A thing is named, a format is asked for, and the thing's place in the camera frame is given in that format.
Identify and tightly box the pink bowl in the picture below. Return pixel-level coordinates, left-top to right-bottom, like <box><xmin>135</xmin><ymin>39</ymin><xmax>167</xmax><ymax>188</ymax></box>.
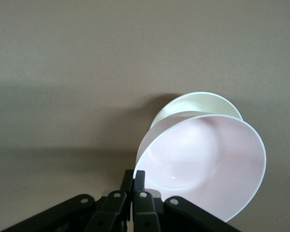
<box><xmin>134</xmin><ymin>114</ymin><xmax>267</xmax><ymax>223</ymax></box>

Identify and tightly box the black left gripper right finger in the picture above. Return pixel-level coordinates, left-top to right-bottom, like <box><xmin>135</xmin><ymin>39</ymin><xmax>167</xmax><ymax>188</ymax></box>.
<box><xmin>132</xmin><ymin>170</ymin><xmax>243</xmax><ymax>232</ymax></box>

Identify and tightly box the white bowl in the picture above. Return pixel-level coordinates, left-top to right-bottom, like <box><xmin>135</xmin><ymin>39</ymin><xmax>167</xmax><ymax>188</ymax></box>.
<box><xmin>150</xmin><ymin>91</ymin><xmax>244</xmax><ymax>132</ymax></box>

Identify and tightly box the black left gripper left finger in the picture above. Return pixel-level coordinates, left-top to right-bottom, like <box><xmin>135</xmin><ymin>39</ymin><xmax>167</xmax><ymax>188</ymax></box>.
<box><xmin>0</xmin><ymin>169</ymin><xmax>134</xmax><ymax>232</ymax></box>

